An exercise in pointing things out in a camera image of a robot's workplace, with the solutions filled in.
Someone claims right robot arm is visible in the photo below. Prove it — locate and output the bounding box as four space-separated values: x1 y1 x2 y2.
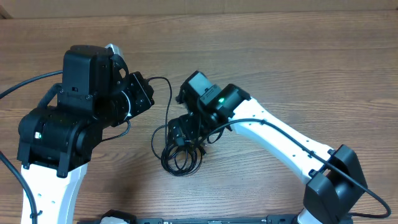
163 71 367 223

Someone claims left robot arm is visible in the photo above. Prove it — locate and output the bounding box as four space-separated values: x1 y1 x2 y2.
17 44 154 223

